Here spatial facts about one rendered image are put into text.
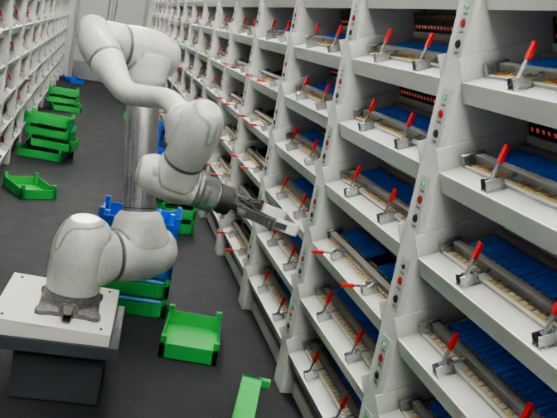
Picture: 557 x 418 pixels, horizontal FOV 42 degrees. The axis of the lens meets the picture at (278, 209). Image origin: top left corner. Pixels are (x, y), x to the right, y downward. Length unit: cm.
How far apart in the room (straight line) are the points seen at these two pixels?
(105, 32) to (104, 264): 66
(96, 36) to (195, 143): 58
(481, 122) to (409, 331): 48
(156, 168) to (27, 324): 61
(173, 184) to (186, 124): 17
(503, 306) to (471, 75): 49
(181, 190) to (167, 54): 60
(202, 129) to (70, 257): 62
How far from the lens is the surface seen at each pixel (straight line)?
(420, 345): 162
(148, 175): 178
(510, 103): 139
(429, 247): 160
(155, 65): 222
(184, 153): 171
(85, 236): 208
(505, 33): 159
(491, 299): 140
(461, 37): 159
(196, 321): 281
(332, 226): 227
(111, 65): 207
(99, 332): 210
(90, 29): 217
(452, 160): 157
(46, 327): 210
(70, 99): 772
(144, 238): 219
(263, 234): 295
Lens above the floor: 111
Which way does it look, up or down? 13 degrees down
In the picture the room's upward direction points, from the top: 11 degrees clockwise
